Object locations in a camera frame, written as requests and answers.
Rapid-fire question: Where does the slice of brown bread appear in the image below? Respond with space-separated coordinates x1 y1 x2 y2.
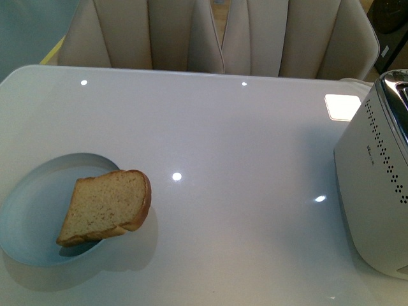
56 170 152 247

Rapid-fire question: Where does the light blue round plate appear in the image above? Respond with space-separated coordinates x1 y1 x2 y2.
1 153 118 267

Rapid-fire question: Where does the beige chair on left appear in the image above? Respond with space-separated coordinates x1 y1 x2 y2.
57 1 225 73

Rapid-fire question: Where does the beige chair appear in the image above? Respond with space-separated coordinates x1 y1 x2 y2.
57 1 225 73
222 1 379 80

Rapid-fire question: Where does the white chrome two-slot toaster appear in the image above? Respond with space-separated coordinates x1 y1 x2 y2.
333 69 407 279

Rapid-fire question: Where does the beige chair on right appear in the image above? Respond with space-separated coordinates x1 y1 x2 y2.
222 1 379 80

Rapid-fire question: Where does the black cabinet in background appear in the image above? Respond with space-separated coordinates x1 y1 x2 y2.
367 0 407 73

